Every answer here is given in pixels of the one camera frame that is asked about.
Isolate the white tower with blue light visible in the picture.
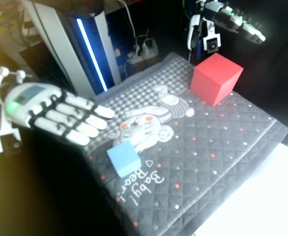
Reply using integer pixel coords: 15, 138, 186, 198
20, 0, 122, 99

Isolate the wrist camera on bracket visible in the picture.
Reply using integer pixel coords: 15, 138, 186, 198
204, 21, 221, 53
0, 117, 23, 157

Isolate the white power strip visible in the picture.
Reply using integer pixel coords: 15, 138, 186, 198
128, 36, 159, 65

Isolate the green cable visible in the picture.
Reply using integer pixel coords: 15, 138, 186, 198
182, 0, 192, 24

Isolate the red cube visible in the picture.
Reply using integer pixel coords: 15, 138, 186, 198
189, 53, 244, 107

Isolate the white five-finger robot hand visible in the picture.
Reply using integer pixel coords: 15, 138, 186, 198
187, 1, 267, 51
4, 82, 116, 146

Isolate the grey quilt with printed bear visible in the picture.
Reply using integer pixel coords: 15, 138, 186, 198
83, 52, 288, 236

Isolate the white cable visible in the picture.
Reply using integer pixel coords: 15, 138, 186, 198
116, 0, 146, 62

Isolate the blue cube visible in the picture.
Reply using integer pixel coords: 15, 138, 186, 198
106, 140, 142, 178

